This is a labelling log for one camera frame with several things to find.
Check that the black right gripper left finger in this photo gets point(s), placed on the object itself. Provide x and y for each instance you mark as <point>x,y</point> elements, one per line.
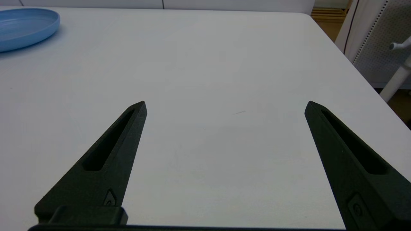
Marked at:
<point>96,186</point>

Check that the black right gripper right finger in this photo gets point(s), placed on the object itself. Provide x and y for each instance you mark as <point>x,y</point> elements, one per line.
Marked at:
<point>362,186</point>

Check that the white table leg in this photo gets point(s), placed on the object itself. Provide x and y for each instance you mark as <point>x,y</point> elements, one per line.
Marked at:
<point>396,81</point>

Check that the white perforated panel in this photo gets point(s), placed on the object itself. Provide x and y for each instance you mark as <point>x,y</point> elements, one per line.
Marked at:
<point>379,48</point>

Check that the blue round plate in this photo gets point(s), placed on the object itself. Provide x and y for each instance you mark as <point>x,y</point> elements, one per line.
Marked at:
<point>22,27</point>

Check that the wooden slatted pallet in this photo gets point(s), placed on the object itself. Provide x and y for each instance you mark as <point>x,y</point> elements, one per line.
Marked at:
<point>329,13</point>

